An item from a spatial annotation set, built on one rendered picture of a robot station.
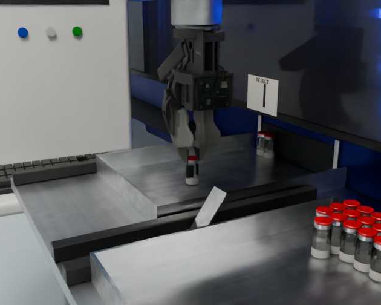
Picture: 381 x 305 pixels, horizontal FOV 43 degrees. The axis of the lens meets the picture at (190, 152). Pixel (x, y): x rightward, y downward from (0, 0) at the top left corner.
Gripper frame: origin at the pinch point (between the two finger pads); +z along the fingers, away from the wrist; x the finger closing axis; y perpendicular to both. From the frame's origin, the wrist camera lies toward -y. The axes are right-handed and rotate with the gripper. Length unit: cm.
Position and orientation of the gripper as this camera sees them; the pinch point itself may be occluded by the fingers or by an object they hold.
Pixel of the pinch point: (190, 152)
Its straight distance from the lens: 79.4
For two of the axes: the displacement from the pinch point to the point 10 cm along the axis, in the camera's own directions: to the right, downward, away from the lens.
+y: 4.7, 2.6, -8.4
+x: 8.8, -1.4, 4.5
